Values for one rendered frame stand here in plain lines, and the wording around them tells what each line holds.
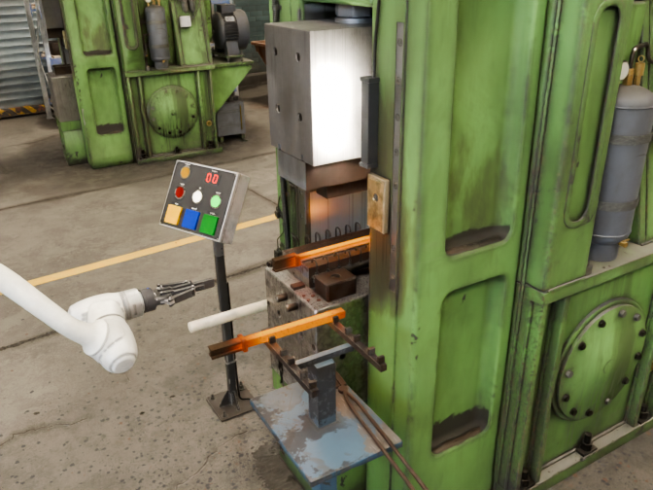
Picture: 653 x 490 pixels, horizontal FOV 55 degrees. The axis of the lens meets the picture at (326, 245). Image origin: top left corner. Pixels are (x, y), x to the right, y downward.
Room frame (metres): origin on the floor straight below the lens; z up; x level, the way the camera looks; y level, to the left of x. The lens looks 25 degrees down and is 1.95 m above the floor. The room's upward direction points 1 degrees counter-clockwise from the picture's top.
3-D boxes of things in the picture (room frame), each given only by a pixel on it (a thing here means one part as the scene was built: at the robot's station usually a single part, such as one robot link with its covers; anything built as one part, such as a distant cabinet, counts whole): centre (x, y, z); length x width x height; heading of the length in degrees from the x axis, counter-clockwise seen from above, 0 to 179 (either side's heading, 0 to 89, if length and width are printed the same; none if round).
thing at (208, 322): (2.23, 0.37, 0.62); 0.44 x 0.05 x 0.05; 120
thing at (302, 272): (2.09, -0.07, 0.96); 0.42 x 0.20 x 0.09; 120
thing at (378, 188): (1.77, -0.16, 1.27); 0.09 x 0.02 x 0.17; 30
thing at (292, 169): (2.09, -0.07, 1.32); 0.42 x 0.20 x 0.10; 120
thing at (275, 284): (2.04, -0.10, 0.69); 0.56 x 0.38 x 0.45; 120
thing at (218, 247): (2.42, 0.46, 0.54); 0.04 x 0.04 x 1.08; 30
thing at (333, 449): (1.47, 0.02, 0.70); 0.40 x 0.30 x 0.02; 30
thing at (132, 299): (1.67, 0.60, 1.00); 0.09 x 0.06 x 0.09; 30
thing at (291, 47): (2.05, -0.09, 1.56); 0.42 x 0.39 x 0.40; 120
